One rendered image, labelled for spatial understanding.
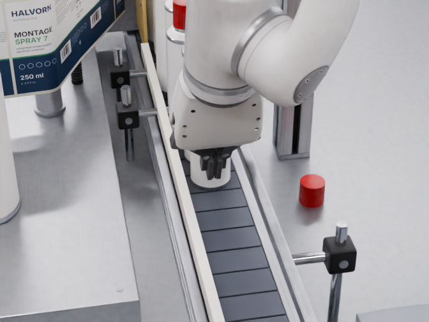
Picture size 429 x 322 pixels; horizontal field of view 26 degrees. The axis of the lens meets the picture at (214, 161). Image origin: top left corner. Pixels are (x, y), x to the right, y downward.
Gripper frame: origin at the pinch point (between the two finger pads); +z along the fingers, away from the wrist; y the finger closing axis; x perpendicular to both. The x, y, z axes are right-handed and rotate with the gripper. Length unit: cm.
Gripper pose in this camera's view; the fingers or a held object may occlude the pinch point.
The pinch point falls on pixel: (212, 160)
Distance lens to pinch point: 112.3
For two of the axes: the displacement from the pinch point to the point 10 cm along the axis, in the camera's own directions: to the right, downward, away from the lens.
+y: -9.8, 1.1, -1.5
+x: 1.8, 8.1, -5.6
